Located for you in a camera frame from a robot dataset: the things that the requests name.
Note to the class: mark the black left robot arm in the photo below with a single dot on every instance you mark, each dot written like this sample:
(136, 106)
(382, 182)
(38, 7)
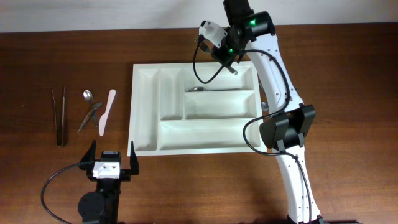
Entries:
(102, 204)

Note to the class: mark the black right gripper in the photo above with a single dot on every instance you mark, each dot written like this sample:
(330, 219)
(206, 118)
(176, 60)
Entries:
(226, 58)

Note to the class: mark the steel fork underneath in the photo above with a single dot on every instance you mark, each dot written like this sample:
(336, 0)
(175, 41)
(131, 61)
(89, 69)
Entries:
(223, 55)

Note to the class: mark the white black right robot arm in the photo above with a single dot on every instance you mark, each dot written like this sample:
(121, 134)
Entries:
(284, 128)

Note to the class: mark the pink plastic knife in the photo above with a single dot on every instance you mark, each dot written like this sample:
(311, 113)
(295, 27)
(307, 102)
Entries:
(104, 116)

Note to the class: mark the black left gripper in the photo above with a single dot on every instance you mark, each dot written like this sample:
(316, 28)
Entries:
(125, 173)

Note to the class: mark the white plastic cutlery tray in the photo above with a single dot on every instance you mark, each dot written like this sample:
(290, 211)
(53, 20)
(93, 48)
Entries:
(166, 119)

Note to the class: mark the dark steel teaspoon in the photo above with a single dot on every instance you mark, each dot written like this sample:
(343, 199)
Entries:
(93, 108)

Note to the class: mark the small steel teaspoon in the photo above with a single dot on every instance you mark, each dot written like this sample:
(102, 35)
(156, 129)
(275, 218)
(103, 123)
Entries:
(89, 98)

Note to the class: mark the steel tweezers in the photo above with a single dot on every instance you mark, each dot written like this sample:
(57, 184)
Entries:
(59, 119)

